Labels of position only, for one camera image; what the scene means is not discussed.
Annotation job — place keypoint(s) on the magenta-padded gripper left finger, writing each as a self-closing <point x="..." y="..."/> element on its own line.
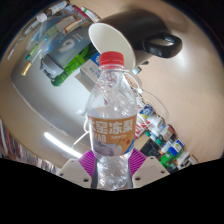
<point x="75" y="171"/>

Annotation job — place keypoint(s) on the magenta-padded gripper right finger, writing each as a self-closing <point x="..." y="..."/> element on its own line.
<point x="150" y="168"/>

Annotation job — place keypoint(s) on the clear bottle with red cap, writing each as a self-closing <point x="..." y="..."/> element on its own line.
<point x="111" y="133"/>

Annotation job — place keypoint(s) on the green container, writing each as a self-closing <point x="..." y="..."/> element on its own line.
<point x="165" y="159"/>

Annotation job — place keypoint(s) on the white light bar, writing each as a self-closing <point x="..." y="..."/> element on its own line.
<point x="61" y="145"/>

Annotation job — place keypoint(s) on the white bottle with blue label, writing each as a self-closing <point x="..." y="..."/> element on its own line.
<point x="176" y="146"/>

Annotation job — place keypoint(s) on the red and white canister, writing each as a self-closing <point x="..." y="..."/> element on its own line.
<point x="144" y="126"/>

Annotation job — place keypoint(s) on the white and blue carton box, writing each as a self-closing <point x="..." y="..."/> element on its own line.
<point x="89" y="70"/>

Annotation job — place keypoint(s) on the grey shaker bottle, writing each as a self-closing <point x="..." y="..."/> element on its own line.
<point x="66" y="43"/>

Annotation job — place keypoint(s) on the black mug with white inside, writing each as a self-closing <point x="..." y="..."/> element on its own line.
<point x="140" y="30"/>

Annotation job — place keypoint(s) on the tall clear glass bottle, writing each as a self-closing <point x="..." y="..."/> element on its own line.
<point x="55" y="8"/>

